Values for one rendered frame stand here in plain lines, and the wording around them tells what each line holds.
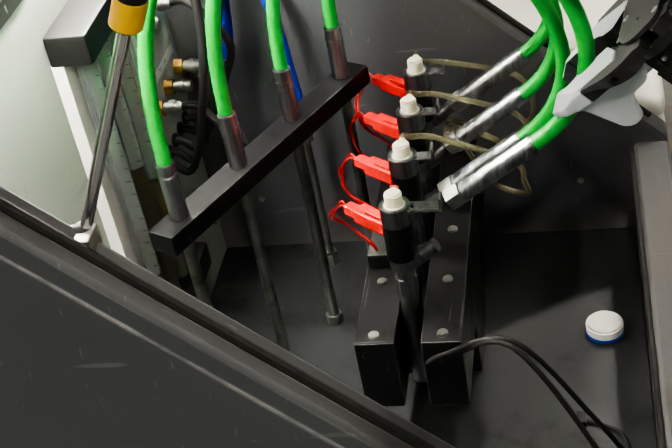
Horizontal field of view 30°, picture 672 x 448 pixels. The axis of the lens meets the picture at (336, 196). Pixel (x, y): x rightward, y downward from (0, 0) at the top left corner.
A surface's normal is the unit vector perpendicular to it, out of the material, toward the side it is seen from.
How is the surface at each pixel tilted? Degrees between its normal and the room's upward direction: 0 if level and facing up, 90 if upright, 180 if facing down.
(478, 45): 90
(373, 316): 0
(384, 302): 0
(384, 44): 90
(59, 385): 90
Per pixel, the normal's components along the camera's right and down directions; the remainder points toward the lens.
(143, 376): -0.13, 0.58
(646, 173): -0.16, -0.81
